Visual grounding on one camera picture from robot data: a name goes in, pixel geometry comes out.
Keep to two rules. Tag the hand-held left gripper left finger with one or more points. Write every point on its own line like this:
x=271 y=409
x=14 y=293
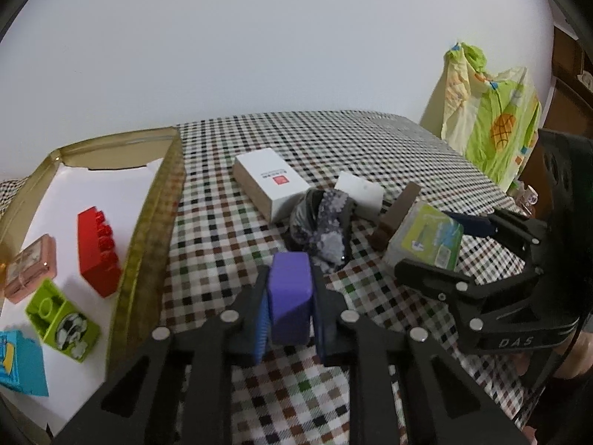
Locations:
x=261 y=329

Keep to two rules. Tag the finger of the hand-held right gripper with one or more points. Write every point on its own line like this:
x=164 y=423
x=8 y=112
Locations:
x=472 y=225
x=426 y=276

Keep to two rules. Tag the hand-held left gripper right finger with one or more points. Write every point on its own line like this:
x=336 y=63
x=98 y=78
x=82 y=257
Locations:
x=324 y=329

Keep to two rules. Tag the clear box green label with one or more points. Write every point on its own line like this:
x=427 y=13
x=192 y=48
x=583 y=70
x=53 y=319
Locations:
x=426 y=236

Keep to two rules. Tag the purple block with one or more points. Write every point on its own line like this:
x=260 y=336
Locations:
x=289 y=287

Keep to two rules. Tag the brown block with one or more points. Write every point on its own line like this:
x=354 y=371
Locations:
x=394 y=215

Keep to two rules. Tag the grey patterned cloth roll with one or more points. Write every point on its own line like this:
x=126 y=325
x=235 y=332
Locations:
x=319 y=222

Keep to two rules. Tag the white charger plug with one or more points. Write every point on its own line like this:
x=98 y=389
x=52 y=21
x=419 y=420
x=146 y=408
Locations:
x=361 y=190

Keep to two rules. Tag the gold tin box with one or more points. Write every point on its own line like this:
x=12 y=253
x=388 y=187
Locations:
x=148 y=241

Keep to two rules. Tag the white box red label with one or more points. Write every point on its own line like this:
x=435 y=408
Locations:
x=271 y=174

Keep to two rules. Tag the red toy brick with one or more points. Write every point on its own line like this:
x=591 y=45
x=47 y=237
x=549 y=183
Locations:
x=95 y=255

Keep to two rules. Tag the green toy brick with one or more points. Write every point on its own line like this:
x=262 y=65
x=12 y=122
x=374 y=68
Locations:
x=46 y=306

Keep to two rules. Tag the copper pink case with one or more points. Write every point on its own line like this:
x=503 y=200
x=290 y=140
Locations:
x=30 y=269

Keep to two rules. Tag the cyan toy brick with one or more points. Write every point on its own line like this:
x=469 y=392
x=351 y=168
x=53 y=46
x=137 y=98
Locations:
x=23 y=371

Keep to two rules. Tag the person's right hand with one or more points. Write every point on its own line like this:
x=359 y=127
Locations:
x=579 y=357

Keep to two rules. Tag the white plastic object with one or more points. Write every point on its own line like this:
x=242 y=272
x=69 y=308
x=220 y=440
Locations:
x=529 y=198

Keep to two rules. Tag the yellow green printed cloth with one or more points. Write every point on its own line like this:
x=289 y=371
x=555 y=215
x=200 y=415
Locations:
x=491 y=125

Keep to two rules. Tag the wooden cabinet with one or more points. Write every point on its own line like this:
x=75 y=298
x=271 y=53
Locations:
x=570 y=102

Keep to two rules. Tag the checkered tablecloth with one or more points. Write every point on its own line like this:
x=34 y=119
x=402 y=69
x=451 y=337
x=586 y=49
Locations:
x=347 y=139

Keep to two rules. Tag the white paper liner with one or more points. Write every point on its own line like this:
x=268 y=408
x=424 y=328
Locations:
x=69 y=194

